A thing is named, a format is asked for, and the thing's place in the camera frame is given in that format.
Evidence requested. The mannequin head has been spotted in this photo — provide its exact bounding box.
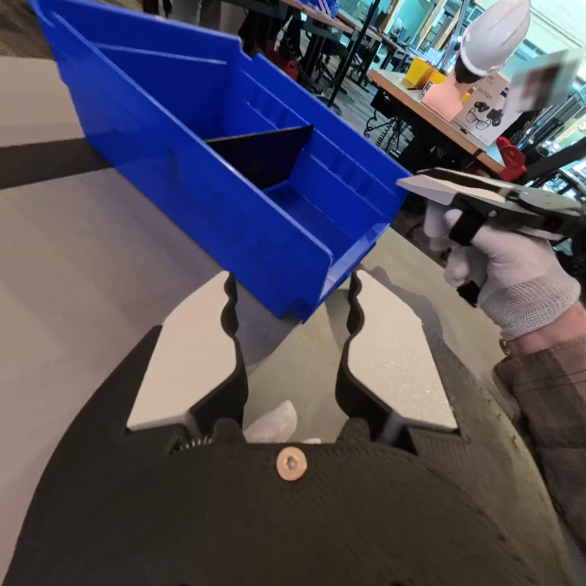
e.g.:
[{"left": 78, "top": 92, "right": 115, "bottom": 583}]
[{"left": 421, "top": 69, "right": 477, "bottom": 126}]

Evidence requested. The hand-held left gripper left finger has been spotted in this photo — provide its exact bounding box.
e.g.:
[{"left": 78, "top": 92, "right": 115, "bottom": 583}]
[{"left": 127, "top": 272, "right": 248, "bottom": 433}]

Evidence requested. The red black office chair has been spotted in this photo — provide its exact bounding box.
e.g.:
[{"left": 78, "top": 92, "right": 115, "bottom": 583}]
[{"left": 497, "top": 138, "right": 530, "bottom": 181}]

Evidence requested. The yellow plastic bin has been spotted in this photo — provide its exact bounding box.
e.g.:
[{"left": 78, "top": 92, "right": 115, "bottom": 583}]
[{"left": 403, "top": 57, "right": 442, "bottom": 89}]

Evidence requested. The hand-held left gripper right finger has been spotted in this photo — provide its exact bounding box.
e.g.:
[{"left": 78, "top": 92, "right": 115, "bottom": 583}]
[{"left": 336, "top": 270, "right": 458, "bottom": 436}]

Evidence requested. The red storage crate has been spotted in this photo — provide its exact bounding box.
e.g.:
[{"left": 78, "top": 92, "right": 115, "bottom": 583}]
[{"left": 266, "top": 46, "right": 300, "bottom": 80}]

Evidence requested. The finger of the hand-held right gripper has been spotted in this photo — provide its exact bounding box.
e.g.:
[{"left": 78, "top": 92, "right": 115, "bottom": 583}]
[
  {"left": 431, "top": 168, "right": 586, "bottom": 242},
  {"left": 397, "top": 174, "right": 511, "bottom": 208}
]

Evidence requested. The white hard hat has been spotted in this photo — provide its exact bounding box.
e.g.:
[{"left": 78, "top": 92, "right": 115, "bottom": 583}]
[{"left": 455, "top": 0, "right": 533, "bottom": 85}]

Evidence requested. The background office desk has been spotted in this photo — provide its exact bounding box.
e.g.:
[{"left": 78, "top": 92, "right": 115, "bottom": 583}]
[
  {"left": 229, "top": 0, "right": 414, "bottom": 103},
  {"left": 367, "top": 69, "right": 515, "bottom": 176}
]

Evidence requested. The white product box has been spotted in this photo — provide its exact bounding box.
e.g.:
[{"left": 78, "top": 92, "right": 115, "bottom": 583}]
[{"left": 463, "top": 74, "right": 515, "bottom": 149}]

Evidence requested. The blue plastic bin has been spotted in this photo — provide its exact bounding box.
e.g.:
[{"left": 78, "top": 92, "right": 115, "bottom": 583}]
[{"left": 32, "top": 0, "right": 411, "bottom": 323}]

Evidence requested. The person's right hand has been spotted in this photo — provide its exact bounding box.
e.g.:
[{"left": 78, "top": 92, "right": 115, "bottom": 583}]
[{"left": 423, "top": 204, "right": 584, "bottom": 341}]

